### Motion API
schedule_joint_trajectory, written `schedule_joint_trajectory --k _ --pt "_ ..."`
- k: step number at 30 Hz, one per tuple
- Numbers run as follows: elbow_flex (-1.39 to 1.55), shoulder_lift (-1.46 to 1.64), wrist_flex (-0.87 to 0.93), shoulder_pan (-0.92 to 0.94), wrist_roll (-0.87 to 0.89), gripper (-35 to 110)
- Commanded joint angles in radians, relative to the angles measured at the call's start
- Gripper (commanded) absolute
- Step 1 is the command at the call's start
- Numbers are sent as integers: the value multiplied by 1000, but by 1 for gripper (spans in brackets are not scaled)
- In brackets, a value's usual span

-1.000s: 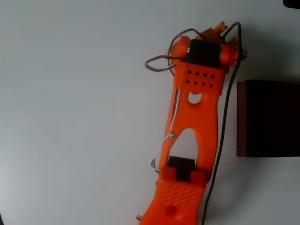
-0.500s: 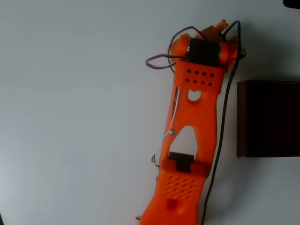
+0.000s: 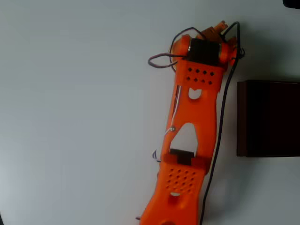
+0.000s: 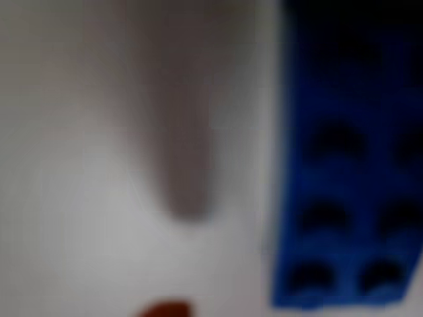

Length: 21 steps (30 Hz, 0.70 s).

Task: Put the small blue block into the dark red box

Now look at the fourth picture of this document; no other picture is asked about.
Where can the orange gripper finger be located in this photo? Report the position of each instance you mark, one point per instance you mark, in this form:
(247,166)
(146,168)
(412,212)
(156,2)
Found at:
(167,309)

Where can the blue rectangular block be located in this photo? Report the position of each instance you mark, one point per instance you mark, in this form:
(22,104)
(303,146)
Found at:
(347,185)

